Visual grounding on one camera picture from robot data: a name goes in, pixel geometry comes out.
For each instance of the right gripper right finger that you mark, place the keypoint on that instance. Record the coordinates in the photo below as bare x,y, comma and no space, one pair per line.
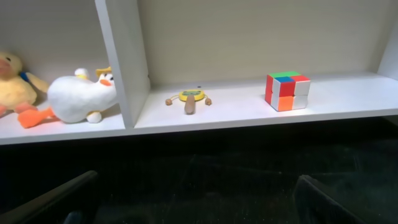
323,205

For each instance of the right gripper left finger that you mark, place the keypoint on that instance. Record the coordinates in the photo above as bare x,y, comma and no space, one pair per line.
56,202

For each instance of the yellow wooden rattle drum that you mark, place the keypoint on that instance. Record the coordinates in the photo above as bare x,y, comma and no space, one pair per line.
191,96

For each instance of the white plush duck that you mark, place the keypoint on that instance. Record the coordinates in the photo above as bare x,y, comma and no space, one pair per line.
77,99

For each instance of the many-coloured puzzle cube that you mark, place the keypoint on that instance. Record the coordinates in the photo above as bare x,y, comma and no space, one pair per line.
287,90

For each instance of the yellow plush duck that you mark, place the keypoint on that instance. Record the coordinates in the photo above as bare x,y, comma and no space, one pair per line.
15,90

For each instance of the white shelf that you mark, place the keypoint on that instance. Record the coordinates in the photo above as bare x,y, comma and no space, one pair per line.
233,46

